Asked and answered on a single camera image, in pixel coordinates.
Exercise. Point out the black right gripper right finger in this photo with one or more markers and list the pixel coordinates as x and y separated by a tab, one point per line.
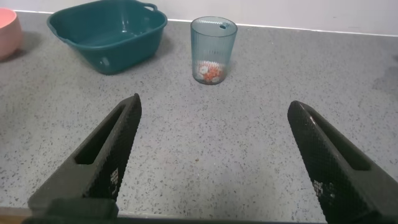
329	161

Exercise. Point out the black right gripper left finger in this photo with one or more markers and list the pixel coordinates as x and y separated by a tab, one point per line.
102	155

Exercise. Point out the blue ribbed transparent cup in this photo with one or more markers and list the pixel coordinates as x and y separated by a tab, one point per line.
213	46

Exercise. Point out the pink bowl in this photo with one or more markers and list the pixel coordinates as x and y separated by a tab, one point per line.
8	32

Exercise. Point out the teal plastic basin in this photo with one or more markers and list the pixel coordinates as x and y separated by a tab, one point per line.
109	34

